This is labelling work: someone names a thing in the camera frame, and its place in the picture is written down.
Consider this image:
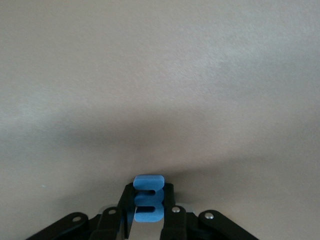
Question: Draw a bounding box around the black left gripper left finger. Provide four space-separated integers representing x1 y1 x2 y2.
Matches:
24 183 137 240

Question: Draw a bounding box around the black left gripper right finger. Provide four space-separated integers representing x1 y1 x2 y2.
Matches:
159 183 261 240

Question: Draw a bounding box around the blue foam letter m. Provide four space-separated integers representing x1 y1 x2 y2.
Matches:
133 174 166 223

